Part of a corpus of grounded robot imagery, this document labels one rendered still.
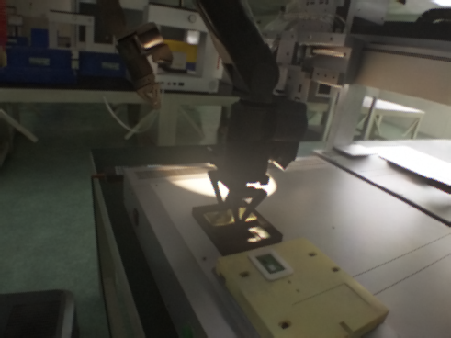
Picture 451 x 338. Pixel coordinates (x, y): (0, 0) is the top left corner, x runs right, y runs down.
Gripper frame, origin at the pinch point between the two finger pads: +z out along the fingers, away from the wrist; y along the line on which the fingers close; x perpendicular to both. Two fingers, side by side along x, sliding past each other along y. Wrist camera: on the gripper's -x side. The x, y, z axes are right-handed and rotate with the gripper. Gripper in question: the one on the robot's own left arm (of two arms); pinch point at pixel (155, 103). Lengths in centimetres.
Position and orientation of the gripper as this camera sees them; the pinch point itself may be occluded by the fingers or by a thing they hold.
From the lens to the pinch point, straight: 92.7
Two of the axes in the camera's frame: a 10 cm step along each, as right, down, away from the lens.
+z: 3.5, 7.9, 5.0
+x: -8.8, 4.6, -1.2
